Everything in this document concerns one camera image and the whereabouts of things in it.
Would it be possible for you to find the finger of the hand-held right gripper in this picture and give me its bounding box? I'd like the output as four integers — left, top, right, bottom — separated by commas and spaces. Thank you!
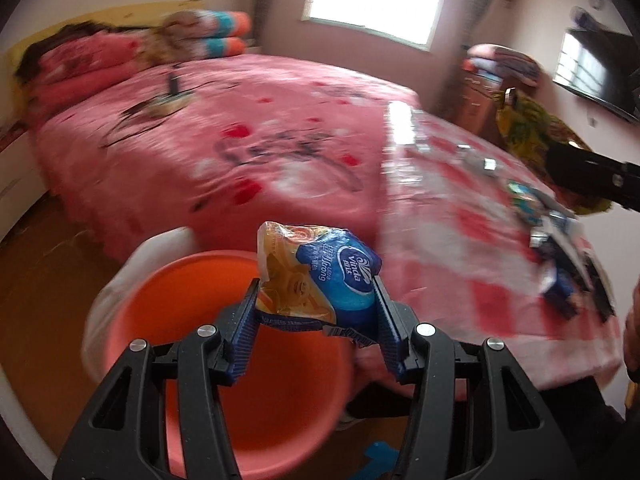
544, 146, 640, 207

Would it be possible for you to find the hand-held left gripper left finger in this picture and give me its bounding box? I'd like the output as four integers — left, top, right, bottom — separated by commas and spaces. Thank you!
52, 277, 263, 480

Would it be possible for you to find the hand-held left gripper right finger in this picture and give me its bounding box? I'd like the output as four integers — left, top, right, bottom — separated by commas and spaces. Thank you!
372, 275, 593, 480

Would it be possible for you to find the yellow green snack bag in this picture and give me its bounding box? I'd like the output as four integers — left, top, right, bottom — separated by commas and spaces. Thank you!
492, 87, 613, 217

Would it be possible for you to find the orange plastic bucket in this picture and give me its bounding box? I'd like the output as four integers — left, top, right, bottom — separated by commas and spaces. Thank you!
102, 250, 358, 480

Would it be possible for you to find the blue yellow tissue packet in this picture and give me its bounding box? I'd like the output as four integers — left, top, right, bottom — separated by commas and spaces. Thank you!
256, 220, 383, 349

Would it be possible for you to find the teal snack packet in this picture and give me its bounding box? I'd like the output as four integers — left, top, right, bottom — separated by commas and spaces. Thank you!
507, 182, 551, 224

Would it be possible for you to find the red white checkered tablecloth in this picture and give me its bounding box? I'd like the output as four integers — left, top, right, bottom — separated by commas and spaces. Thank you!
350, 104, 623, 392

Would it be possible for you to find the dark blue wrapper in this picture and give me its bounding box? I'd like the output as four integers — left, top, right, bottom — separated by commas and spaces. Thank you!
530, 220, 616, 321

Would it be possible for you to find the brown wooden cabinet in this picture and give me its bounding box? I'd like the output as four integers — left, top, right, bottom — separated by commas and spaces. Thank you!
452, 67, 506, 136

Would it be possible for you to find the folded quilt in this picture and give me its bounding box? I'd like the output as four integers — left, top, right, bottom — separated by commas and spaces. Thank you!
462, 42, 543, 92

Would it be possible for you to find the grey checked curtain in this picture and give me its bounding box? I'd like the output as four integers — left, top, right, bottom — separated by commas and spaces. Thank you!
462, 0, 501, 51

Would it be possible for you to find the beige power strip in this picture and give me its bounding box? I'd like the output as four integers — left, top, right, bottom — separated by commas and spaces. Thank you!
145, 92, 193, 117

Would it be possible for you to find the rolled colourful quilt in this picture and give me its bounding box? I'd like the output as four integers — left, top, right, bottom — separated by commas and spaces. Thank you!
190, 36, 248, 59
165, 9, 253, 39

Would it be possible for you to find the pink pillow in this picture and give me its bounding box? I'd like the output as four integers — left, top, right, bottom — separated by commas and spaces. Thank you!
35, 60, 141, 111
40, 30, 145, 78

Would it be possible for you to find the gold floral pillow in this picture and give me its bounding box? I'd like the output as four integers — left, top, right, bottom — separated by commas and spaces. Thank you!
135, 24, 201, 67

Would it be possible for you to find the yellow headboard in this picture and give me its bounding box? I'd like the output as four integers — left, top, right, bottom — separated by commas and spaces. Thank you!
7, 0, 206, 53

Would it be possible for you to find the wall television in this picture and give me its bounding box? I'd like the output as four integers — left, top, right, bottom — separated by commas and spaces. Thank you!
552, 27, 640, 123

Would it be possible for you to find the black cable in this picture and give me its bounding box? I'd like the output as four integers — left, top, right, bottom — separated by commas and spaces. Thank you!
100, 102, 173, 149

